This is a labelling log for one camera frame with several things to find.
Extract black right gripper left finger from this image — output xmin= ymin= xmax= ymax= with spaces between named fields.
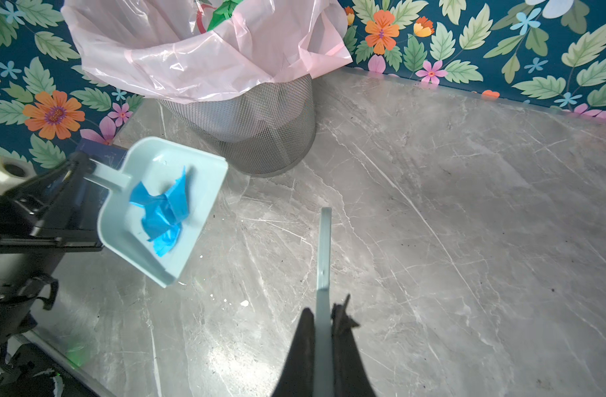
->
xmin=272 ymin=308 xmax=315 ymax=397

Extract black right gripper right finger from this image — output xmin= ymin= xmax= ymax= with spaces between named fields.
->
xmin=331 ymin=294 xmax=376 ymax=397

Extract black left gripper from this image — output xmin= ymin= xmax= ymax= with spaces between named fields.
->
xmin=0 ymin=152 xmax=104 ymax=254

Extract pale green hand brush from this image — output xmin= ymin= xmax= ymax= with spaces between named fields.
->
xmin=313 ymin=207 xmax=334 ymax=396

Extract blue paper scrap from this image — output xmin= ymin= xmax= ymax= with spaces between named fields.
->
xmin=129 ymin=168 xmax=190 ymax=258

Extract pale green dustpan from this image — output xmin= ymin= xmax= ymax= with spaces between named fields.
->
xmin=85 ymin=137 xmax=228 ymax=287

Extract green paper scrap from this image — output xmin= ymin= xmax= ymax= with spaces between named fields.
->
xmin=208 ymin=0 xmax=243 ymax=31

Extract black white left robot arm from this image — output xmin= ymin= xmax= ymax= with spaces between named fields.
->
xmin=0 ymin=152 xmax=104 ymax=396

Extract dark blue book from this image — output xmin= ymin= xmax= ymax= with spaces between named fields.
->
xmin=76 ymin=139 xmax=127 ymax=170

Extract silver mesh waste basket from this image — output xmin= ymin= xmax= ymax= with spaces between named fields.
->
xmin=161 ymin=75 xmax=316 ymax=177

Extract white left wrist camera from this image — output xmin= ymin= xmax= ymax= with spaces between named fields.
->
xmin=0 ymin=156 xmax=36 ymax=195

